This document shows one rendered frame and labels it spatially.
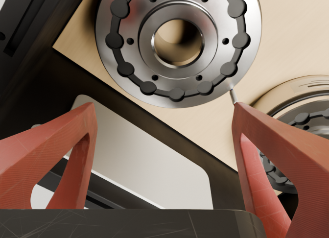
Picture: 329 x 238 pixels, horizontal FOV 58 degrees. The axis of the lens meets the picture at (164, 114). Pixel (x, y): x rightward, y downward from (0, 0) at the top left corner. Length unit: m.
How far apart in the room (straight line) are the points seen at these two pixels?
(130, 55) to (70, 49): 0.06
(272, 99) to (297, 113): 0.02
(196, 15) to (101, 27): 0.06
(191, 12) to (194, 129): 0.12
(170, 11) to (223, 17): 0.03
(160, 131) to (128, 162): 0.06
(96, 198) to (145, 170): 0.04
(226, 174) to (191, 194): 0.07
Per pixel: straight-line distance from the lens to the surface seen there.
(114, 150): 0.19
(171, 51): 0.21
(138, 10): 0.18
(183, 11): 0.17
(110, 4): 0.18
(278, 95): 0.24
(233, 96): 0.20
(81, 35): 0.23
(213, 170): 0.27
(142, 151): 0.21
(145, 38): 0.18
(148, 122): 0.24
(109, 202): 0.17
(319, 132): 0.24
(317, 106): 0.23
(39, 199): 0.59
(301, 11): 0.23
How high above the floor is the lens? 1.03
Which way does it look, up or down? 54 degrees down
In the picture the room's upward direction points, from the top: 179 degrees counter-clockwise
